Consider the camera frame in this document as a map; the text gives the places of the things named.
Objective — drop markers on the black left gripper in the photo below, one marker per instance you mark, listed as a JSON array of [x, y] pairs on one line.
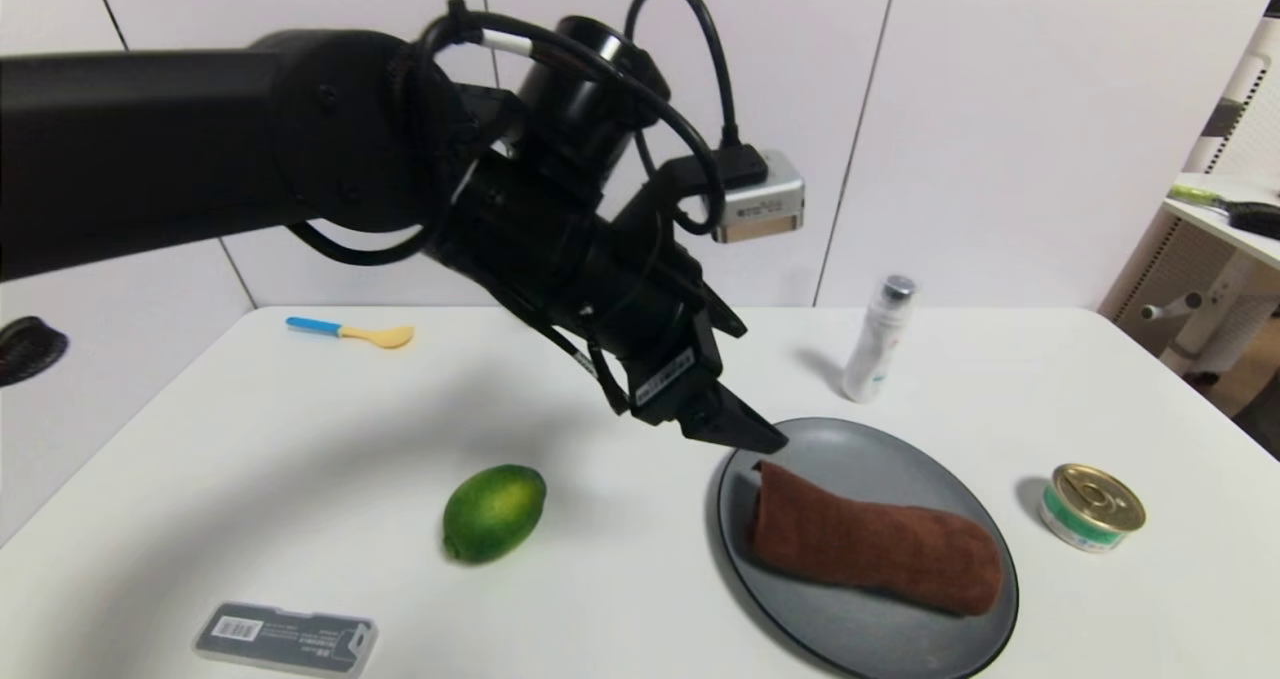
[[668, 379]]

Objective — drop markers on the brown towel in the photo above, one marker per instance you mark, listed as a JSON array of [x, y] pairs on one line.
[[880, 544]]

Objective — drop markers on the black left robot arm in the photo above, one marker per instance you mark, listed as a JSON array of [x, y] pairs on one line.
[[150, 139]]

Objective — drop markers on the gray round plate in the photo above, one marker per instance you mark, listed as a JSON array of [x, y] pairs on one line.
[[900, 459]]

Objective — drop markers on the black ribbed object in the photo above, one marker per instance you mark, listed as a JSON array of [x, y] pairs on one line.
[[30, 351]]

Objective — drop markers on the white bottle silver cap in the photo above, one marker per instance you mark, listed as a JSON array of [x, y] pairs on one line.
[[872, 349]]

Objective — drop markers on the green lime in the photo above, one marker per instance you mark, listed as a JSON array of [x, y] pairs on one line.
[[494, 512]]

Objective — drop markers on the gold-lid tin can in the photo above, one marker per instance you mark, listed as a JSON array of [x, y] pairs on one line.
[[1092, 504]]

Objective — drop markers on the blue and yellow spoon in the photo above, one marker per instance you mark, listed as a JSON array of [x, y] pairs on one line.
[[315, 326]]

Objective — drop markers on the green tool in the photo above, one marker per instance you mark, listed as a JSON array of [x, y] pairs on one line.
[[1192, 197]]

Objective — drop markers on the white desk leg with crank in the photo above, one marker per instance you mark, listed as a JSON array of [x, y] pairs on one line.
[[1225, 309]]

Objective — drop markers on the white desk top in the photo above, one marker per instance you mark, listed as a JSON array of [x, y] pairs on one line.
[[1215, 221]]

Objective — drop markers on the gray plastic case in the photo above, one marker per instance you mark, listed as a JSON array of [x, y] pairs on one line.
[[285, 639]]

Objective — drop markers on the black brush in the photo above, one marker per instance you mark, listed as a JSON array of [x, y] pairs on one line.
[[1255, 222]]

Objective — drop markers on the white perforated panel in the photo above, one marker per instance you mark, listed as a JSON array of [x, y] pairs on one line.
[[1250, 109]]

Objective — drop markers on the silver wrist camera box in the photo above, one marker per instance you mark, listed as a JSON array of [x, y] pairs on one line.
[[770, 204]]

